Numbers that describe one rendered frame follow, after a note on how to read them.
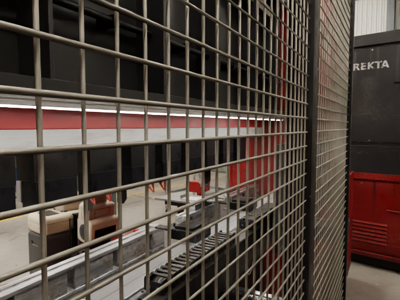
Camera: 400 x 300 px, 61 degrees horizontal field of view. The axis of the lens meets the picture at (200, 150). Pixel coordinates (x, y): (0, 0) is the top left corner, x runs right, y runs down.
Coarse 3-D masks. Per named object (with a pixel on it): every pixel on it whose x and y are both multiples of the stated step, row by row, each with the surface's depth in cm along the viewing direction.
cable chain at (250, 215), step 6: (264, 204) 161; (270, 204) 161; (258, 210) 150; (264, 210) 149; (270, 210) 153; (252, 216) 140; (258, 216) 140; (270, 216) 153; (240, 222) 135; (252, 222) 133; (258, 222) 139; (240, 228) 135; (252, 228) 134
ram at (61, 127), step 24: (0, 120) 85; (24, 120) 90; (48, 120) 96; (72, 120) 104; (96, 120) 112; (120, 120) 122; (192, 120) 166; (240, 120) 218; (0, 144) 85; (24, 144) 90; (48, 144) 97; (72, 144) 104
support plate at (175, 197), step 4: (172, 192) 209; (160, 196) 197; (164, 196) 197; (172, 196) 197; (176, 196) 197; (196, 196) 197; (200, 196) 197; (164, 200) 191; (172, 200) 188; (176, 200) 187; (180, 200) 187; (184, 200) 187
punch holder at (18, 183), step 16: (16, 160) 97; (32, 160) 93; (48, 160) 97; (64, 160) 102; (32, 176) 93; (48, 176) 97; (64, 176) 102; (32, 192) 94; (48, 192) 97; (64, 192) 102
